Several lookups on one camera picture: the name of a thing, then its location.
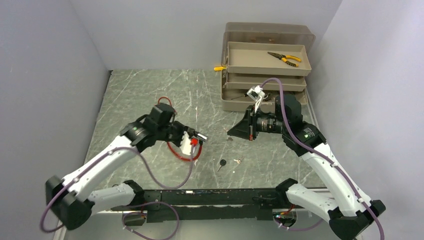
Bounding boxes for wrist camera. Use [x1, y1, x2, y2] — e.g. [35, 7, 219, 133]
[246, 85, 266, 113]
[179, 131, 199, 156]

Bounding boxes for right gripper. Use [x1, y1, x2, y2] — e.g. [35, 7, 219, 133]
[227, 104, 288, 141]

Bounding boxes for tools in bottom tray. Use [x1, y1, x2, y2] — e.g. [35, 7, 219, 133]
[230, 92, 273, 102]

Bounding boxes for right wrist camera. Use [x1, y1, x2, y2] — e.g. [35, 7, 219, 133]
[246, 85, 266, 113]

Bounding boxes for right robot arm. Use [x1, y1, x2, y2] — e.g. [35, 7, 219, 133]
[227, 94, 386, 240]

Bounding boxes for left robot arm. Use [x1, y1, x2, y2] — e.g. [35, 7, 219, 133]
[39, 102, 205, 233]

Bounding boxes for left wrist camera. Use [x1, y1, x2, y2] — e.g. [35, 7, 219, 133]
[179, 131, 199, 156]

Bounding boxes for yellow handled pliers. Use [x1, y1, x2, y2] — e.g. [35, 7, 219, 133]
[267, 51, 302, 68]

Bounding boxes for beige tiered toolbox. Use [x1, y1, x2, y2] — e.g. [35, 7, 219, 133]
[219, 22, 316, 112]

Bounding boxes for black head car key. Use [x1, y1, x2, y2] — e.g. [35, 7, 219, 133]
[217, 159, 227, 172]

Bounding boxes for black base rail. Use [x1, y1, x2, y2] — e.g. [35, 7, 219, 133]
[112, 188, 296, 223]

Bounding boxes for yellow handled screwdriver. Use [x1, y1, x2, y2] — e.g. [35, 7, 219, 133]
[213, 66, 227, 72]

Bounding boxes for red cable lock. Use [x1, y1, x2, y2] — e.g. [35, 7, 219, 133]
[166, 130, 209, 162]

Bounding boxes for silver key bunch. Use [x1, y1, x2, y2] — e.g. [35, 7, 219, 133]
[223, 127, 233, 142]

